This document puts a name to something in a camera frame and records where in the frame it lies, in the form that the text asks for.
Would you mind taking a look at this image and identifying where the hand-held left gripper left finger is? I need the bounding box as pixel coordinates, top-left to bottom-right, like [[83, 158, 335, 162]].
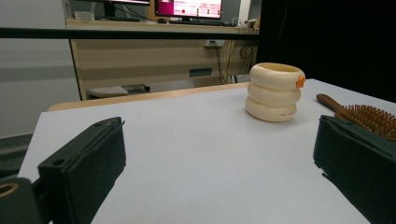
[[36, 117, 127, 224]]

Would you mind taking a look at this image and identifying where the grey chair seat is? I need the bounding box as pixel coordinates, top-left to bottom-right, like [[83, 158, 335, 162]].
[[87, 83, 151, 99]]

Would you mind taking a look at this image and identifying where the wooden hairbrush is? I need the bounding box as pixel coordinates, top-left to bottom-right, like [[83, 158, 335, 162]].
[[316, 93, 396, 144]]

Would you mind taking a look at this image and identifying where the black hanging cable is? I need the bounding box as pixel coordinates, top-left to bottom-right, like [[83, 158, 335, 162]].
[[211, 41, 228, 85]]

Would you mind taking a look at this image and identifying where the bundle of hanging cables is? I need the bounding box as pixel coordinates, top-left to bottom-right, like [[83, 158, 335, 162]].
[[228, 40, 258, 84]]

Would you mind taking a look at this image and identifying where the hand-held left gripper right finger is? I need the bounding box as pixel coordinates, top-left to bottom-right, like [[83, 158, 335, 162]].
[[313, 114, 396, 224]]

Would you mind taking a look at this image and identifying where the monitor with pink screen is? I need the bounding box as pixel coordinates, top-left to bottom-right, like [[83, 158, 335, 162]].
[[154, 0, 224, 21]]

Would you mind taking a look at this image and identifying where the white wall socket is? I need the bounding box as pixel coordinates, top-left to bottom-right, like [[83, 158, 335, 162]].
[[204, 39, 226, 49]]

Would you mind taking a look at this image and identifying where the cream ringed cup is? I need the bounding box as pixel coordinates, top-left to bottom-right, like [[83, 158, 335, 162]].
[[245, 62, 306, 123]]

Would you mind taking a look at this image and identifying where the light wooden desk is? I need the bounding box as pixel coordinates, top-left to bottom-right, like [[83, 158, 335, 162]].
[[64, 18, 260, 101]]

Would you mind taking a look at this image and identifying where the white box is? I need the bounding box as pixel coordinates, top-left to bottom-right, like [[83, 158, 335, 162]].
[[74, 10, 95, 22]]

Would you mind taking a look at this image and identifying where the black curtain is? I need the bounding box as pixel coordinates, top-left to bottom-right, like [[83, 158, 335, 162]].
[[256, 0, 396, 104]]

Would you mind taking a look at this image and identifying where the black keyboard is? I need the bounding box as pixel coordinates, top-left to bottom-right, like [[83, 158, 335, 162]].
[[167, 19, 233, 27]]

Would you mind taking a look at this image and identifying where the dark monitor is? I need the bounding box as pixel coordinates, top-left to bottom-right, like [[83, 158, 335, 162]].
[[92, 0, 151, 22]]

